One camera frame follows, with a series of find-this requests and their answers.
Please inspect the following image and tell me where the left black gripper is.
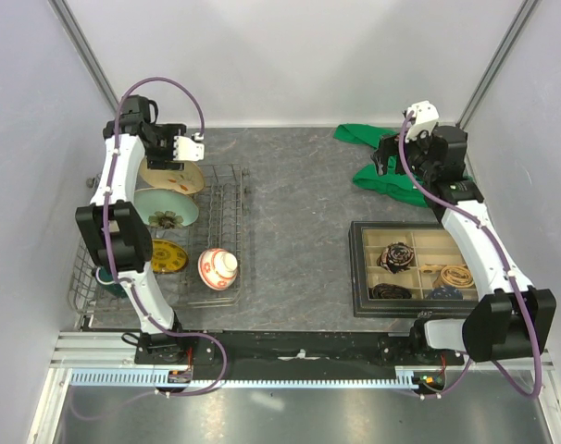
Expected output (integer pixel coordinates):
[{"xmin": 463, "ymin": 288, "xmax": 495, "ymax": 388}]
[{"xmin": 145, "ymin": 125, "xmax": 186, "ymax": 172}]

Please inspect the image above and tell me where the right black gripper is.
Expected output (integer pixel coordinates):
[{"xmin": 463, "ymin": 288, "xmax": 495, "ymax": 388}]
[{"xmin": 370, "ymin": 127, "xmax": 437, "ymax": 181}]

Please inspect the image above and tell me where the beige bird plate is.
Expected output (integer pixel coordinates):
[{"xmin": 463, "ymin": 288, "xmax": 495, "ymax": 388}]
[{"xmin": 139, "ymin": 159, "xmax": 205, "ymax": 195}]

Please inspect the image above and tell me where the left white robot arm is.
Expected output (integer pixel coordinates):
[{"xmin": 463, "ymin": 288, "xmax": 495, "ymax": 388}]
[{"xmin": 75, "ymin": 95, "xmax": 190, "ymax": 365}]

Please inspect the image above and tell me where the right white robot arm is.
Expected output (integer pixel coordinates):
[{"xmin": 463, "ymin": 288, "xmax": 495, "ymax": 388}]
[{"xmin": 372, "ymin": 126, "xmax": 556, "ymax": 365}]

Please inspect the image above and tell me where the green cloth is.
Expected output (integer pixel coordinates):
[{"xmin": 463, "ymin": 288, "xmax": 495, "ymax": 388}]
[{"xmin": 332, "ymin": 122, "xmax": 475, "ymax": 209}]

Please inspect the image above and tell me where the dark floral rolled tie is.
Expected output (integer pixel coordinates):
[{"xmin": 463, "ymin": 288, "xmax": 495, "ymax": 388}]
[{"xmin": 376, "ymin": 242, "xmax": 415, "ymax": 274}]

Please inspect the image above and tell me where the yellow patterned plate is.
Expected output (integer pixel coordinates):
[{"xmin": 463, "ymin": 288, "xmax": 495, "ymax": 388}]
[{"xmin": 151, "ymin": 239, "xmax": 189, "ymax": 274}]

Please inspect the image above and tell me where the black compartment box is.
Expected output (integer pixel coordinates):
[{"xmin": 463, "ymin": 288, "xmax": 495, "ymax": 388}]
[{"xmin": 348, "ymin": 221, "xmax": 479, "ymax": 318}]

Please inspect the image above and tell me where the tan rolled belt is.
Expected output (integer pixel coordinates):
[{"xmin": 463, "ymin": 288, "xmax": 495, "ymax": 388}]
[{"xmin": 419, "ymin": 265, "xmax": 474, "ymax": 290}]

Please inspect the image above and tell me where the navy dotted rolled tie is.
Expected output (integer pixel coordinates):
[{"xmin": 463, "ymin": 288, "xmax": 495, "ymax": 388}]
[{"xmin": 426, "ymin": 286, "xmax": 464, "ymax": 301}]

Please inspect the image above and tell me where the white red patterned bowl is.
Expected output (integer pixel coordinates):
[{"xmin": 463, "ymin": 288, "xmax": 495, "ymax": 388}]
[{"xmin": 198, "ymin": 248, "xmax": 239, "ymax": 291}]

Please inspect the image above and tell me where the dark brown rolled tie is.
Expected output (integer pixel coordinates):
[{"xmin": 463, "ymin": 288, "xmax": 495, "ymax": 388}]
[{"xmin": 369, "ymin": 283, "xmax": 412, "ymax": 300}]

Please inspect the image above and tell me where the dark green cup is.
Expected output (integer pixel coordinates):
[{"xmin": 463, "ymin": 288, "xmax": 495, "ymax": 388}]
[{"xmin": 93, "ymin": 266, "xmax": 127, "ymax": 299}]

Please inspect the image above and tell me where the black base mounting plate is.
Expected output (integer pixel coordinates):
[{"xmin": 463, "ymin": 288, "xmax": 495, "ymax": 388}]
[{"xmin": 134, "ymin": 330, "xmax": 464, "ymax": 382}]

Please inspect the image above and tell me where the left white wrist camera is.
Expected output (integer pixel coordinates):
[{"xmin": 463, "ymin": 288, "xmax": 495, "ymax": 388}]
[{"xmin": 173, "ymin": 132, "xmax": 205, "ymax": 162}]

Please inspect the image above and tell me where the grey wire dish rack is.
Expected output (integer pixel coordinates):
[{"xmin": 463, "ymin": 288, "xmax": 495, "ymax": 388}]
[{"xmin": 67, "ymin": 164, "xmax": 249, "ymax": 316}]

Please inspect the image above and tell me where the aluminium frame rail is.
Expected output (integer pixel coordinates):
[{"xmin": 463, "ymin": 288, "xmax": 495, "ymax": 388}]
[{"xmin": 48, "ymin": 330, "xmax": 554, "ymax": 369}]

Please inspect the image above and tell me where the blue slotted cable duct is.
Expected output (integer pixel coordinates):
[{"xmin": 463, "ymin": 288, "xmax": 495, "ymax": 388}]
[{"xmin": 70, "ymin": 368, "xmax": 420, "ymax": 389}]

